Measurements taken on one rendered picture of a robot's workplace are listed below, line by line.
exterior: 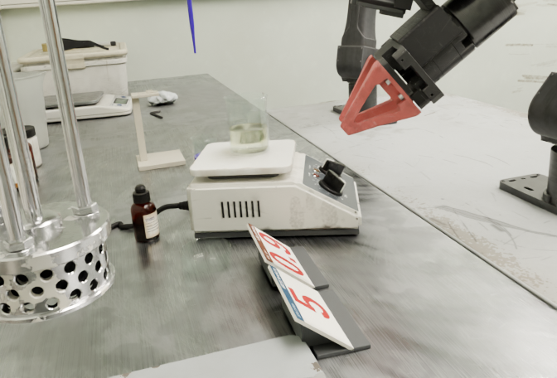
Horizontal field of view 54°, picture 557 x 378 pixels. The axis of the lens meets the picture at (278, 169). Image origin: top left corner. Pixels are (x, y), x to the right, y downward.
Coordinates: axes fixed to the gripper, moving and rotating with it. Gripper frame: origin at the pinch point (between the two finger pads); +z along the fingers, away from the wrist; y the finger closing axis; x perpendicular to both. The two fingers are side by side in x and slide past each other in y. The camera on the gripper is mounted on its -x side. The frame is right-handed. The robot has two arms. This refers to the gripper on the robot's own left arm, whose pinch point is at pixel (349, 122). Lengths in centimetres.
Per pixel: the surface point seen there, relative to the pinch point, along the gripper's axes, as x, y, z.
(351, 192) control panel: 8.0, -5.1, 6.2
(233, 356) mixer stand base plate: 3.0, 23.3, 16.1
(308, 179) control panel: 2.6, -2.4, 8.3
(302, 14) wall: -10, -163, 3
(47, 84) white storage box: -47, -95, 67
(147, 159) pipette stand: -11.8, -32.2, 34.2
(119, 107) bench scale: -26, -75, 48
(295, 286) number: 4.6, 16.0, 11.4
